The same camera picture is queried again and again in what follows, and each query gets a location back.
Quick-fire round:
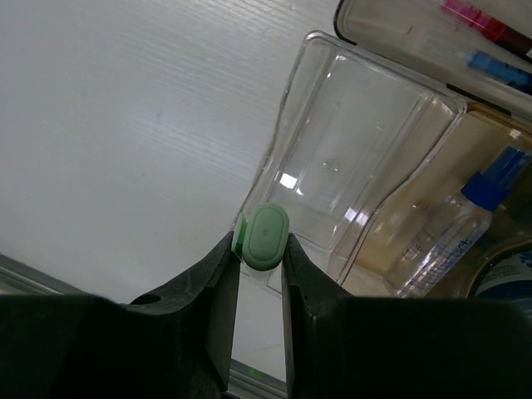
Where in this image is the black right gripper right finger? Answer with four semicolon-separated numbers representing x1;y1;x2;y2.
282;236;531;398

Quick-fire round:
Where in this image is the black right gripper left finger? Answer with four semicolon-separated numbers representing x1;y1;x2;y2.
0;230;242;399

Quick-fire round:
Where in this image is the green translucent highlighter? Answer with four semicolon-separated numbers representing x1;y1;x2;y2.
231;204;289;287

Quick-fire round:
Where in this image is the clear blue cap glue bottle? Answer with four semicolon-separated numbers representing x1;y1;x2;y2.
384;146;531;298

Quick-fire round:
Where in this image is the blue gel pen refill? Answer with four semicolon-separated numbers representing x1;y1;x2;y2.
465;52;531;95

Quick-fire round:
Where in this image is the red gel pen refill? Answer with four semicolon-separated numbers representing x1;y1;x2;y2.
438;0;531;62

